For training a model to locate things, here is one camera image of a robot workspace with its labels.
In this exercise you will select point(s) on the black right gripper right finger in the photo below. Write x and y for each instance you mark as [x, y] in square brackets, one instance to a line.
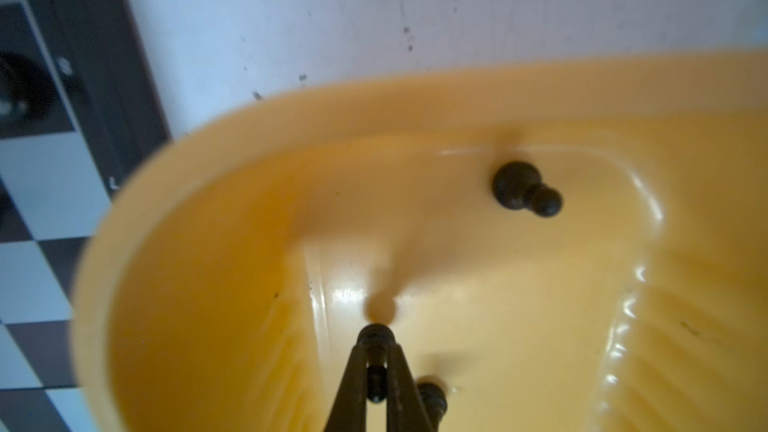
[405, 410]

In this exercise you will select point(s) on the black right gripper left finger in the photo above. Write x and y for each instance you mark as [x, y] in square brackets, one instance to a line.
[348, 413]

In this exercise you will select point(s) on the black pawn mid tub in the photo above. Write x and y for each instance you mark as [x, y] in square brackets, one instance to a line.
[376, 339]

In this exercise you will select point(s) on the black chess piece centre tub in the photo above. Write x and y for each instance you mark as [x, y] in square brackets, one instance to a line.
[435, 403]

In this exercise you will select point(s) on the black chess piece on board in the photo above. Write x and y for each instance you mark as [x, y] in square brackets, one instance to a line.
[24, 90]

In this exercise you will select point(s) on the yellow plastic tub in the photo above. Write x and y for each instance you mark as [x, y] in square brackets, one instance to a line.
[226, 288]

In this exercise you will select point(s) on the black pawn far end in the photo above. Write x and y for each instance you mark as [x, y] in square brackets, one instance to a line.
[519, 185]

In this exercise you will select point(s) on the black white chessboard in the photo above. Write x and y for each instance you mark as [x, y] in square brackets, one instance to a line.
[58, 179]

